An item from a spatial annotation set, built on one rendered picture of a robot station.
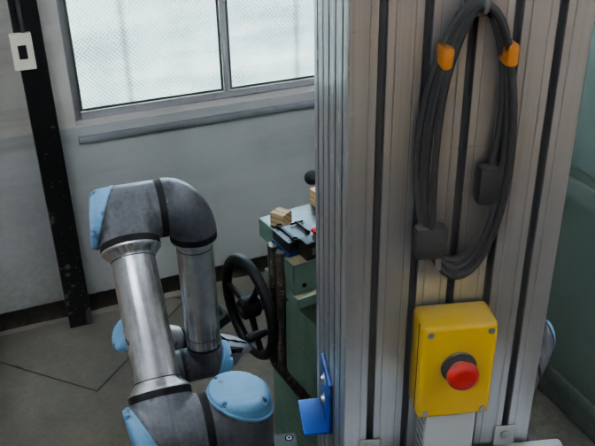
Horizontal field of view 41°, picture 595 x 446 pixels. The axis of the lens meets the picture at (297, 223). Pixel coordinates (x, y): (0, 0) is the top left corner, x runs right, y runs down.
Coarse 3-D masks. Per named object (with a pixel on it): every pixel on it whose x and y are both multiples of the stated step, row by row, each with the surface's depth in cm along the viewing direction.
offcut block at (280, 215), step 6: (276, 210) 227; (282, 210) 227; (288, 210) 227; (270, 216) 226; (276, 216) 224; (282, 216) 223; (288, 216) 226; (270, 222) 227; (276, 222) 225; (282, 222) 224; (288, 222) 227
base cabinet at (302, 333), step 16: (288, 304) 229; (288, 320) 232; (304, 320) 222; (288, 336) 234; (304, 336) 225; (288, 352) 237; (304, 352) 227; (288, 368) 240; (304, 368) 230; (304, 384) 233; (288, 400) 247; (288, 416) 251; (288, 432) 254
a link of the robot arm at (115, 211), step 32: (96, 192) 150; (128, 192) 150; (160, 192) 151; (96, 224) 147; (128, 224) 148; (160, 224) 151; (128, 256) 148; (128, 288) 146; (160, 288) 149; (128, 320) 145; (160, 320) 146; (128, 352) 145; (160, 352) 143; (160, 384) 140; (128, 416) 139; (160, 416) 138; (192, 416) 139
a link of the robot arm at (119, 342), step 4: (120, 320) 176; (116, 324) 178; (120, 324) 175; (116, 328) 177; (120, 328) 175; (112, 332) 178; (116, 332) 176; (120, 332) 175; (112, 336) 177; (116, 336) 176; (120, 336) 174; (124, 336) 173; (112, 340) 177; (116, 340) 175; (120, 340) 174; (124, 340) 173; (112, 344) 176; (116, 344) 175; (120, 344) 173; (124, 344) 173; (116, 348) 175; (120, 348) 174; (124, 348) 174
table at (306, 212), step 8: (296, 208) 236; (304, 208) 236; (312, 208) 235; (296, 216) 231; (304, 216) 231; (312, 216) 231; (264, 224) 228; (312, 224) 227; (264, 232) 230; (272, 232) 225; (288, 296) 203; (296, 296) 200; (304, 296) 200; (312, 296) 201; (296, 304) 200; (304, 304) 200
